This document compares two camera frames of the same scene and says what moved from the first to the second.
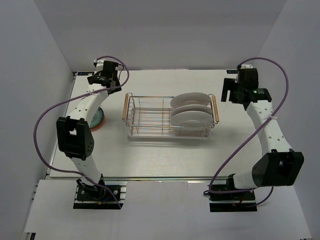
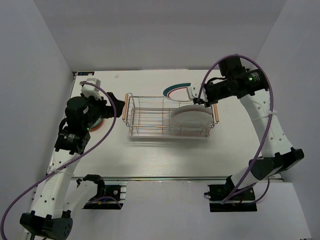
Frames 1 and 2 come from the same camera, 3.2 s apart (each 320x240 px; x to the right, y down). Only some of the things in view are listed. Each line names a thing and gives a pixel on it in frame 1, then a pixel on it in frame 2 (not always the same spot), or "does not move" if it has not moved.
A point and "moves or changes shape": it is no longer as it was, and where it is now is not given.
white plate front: (191, 119) does not move
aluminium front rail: (140, 178) does not move
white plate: (199, 108) does not move
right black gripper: (229, 84) → (210, 101)
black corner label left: (85, 73) does not move
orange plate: (98, 126) does not move
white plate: (190, 98) moves or changes shape
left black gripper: (118, 88) → (108, 110)
